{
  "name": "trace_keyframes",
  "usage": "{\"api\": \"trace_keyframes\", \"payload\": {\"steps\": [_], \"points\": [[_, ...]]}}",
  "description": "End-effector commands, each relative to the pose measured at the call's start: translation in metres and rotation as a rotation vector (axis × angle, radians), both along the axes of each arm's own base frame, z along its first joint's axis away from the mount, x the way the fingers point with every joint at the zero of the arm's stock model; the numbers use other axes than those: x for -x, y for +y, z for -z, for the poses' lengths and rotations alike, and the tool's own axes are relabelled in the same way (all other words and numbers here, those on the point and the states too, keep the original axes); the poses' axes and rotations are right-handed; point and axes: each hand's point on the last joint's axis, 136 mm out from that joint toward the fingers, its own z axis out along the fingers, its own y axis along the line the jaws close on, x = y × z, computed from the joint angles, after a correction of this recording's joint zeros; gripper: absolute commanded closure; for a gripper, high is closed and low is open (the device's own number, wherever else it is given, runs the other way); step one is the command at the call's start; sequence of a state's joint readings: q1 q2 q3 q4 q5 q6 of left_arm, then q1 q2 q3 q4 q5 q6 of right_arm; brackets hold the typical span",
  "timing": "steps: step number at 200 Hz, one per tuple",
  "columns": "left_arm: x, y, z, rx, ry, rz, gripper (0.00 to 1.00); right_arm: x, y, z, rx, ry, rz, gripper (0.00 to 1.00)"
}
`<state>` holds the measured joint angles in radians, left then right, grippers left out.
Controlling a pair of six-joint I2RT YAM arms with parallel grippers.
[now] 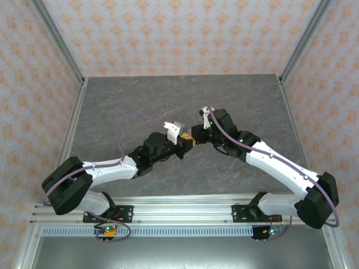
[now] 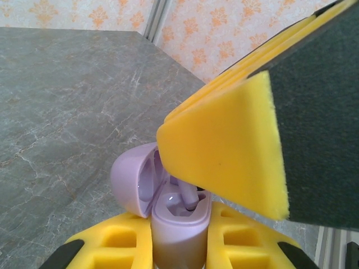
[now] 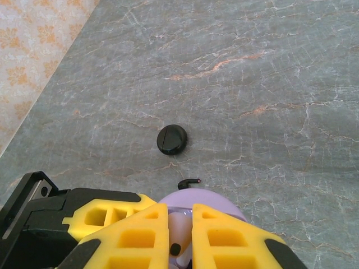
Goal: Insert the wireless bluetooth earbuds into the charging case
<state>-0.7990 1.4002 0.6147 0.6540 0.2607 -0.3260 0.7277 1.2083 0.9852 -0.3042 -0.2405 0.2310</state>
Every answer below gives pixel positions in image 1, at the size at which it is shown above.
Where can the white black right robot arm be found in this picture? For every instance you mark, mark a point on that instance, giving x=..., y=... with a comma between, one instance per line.
x=280, y=171

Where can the aluminium lower frame bar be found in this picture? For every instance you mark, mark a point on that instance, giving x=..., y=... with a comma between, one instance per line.
x=335, y=252
x=29, y=248

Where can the grey metal lower panel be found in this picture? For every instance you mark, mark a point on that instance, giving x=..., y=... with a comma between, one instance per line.
x=182, y=252

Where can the long aluminium base rail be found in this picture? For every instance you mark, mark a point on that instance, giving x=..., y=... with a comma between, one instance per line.
x=182, y=213

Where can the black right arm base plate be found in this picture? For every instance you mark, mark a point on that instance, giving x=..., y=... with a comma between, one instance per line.
x=238, y=214

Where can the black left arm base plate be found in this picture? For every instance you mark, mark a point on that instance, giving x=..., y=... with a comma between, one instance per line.
x=126, y=214

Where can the aluminium table side rail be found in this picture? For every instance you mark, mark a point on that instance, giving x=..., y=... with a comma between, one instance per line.
x=73, y=123
x=295, y=123

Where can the aluminium corner post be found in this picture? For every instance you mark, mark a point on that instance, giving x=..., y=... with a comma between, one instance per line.
x=305, y=42
x=59, y=42

